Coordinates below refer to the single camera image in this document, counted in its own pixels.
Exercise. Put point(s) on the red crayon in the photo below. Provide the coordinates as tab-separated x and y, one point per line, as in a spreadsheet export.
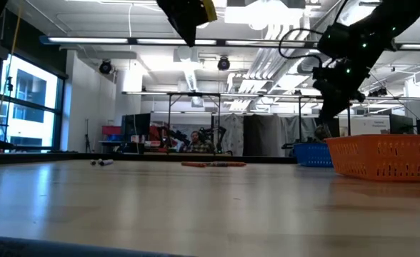
194	164
228	164

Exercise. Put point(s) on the orange plastic basket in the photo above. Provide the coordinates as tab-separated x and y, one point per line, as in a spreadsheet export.
374	142

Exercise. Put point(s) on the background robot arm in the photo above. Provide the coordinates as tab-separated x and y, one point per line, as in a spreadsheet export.
217	137
172	137

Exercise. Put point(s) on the red panel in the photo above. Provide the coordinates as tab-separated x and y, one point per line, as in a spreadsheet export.
154	132

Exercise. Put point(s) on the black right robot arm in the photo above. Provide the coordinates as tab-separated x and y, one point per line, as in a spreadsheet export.
385	25

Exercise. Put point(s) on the blue box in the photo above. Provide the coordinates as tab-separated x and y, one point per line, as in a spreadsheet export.
114	138

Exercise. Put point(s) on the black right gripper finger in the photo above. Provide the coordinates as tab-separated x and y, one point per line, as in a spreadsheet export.
333	110

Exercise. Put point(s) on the red box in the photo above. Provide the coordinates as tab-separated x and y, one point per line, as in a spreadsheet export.
111	130

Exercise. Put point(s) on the white ceiling pipe bundle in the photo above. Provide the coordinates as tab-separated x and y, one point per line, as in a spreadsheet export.
267	60

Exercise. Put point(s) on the person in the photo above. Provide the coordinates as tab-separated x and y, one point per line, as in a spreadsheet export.
195	137
322	132

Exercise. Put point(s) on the black tripod stand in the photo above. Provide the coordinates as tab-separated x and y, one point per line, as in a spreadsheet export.
10	84

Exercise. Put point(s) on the grey curtain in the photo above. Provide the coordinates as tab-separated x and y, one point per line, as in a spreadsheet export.
290	128

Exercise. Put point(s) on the thin background tripod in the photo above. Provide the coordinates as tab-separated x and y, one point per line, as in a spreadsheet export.
87	141

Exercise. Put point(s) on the long light strip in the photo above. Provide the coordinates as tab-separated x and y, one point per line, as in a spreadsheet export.
153	41

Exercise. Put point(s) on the hanging light bar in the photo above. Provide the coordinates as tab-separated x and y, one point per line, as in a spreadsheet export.
242	95

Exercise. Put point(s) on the white patterned curtain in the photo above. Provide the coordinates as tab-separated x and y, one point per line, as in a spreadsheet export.
235	133

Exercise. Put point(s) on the black aluminium table frame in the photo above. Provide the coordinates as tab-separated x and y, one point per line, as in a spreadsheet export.
142	157

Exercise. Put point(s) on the black ceiling spotlight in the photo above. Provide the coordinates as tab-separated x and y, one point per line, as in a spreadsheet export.
105	66
378	92
223	63

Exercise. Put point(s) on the black frame clamp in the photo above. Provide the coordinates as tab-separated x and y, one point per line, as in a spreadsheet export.
288	145

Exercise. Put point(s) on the bright ceiling light panel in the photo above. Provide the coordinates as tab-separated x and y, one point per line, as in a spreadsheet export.
263	16

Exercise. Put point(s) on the large dark-framed window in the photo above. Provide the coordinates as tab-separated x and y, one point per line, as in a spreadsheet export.
31	118

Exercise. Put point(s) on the dark curtain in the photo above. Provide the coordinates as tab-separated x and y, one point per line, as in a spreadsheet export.
261	135

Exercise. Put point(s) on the white board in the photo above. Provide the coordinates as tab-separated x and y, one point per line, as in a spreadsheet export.
370	125

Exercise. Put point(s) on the blue plastic basket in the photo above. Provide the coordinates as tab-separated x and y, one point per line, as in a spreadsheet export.
311	145

